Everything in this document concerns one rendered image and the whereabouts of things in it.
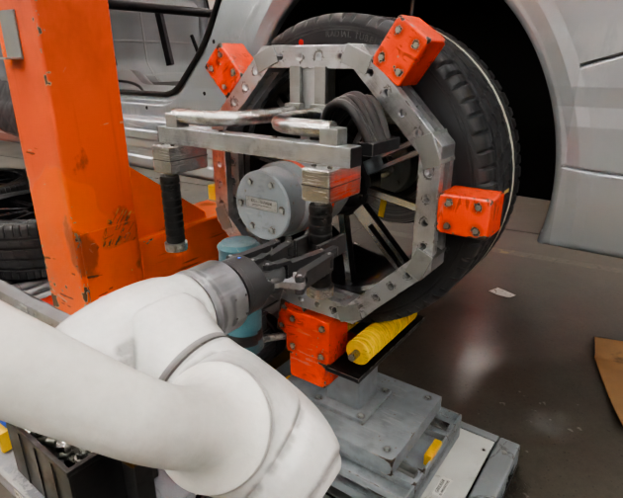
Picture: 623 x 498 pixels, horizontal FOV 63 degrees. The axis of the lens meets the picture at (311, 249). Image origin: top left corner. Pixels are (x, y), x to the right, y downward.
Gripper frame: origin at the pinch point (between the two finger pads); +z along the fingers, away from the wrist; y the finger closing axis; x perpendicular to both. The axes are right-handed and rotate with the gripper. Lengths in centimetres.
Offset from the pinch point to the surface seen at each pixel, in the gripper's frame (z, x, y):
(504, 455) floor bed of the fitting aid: 60, -75, 21
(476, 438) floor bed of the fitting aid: 62, -75, 12
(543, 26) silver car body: 46, 32, 17
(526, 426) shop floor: 86, -83, 21
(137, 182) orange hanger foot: 13, -1, -62
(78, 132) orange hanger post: -1, 12, -60
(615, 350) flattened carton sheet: 150, -81, 39
